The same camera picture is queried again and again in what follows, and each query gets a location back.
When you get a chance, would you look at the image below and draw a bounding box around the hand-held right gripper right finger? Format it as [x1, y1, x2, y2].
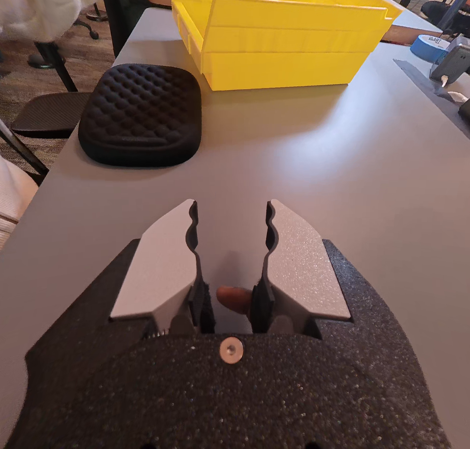
[250, 199, 352, 334]

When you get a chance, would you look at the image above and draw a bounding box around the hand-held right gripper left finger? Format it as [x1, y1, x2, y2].
[109, 199, 216, 334]

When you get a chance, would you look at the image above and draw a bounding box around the yellow plastic bin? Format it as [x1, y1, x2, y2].
[171, 0, 403, 91]

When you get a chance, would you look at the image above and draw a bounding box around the person's left forearm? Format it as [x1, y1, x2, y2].
[0, 0, 103, 42]

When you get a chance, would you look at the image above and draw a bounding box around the person's right hand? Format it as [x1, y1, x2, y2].
[216, 286, 254, 315]

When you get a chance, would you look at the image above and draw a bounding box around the black quilted wrist rest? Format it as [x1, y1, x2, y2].
[78, 63, 202, 168]

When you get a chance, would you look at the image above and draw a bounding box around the person's beige hoodie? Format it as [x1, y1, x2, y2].
[0, 155, 39, 251]

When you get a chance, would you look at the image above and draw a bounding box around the black office chair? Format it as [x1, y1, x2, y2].
[0, 41, 90, 178]

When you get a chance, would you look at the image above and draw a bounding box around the grey charger block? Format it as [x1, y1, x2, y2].
[430, 44, 470, 88]

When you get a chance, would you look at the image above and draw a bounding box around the blue tape roll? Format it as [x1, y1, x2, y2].
[410, 34, 450, 62]

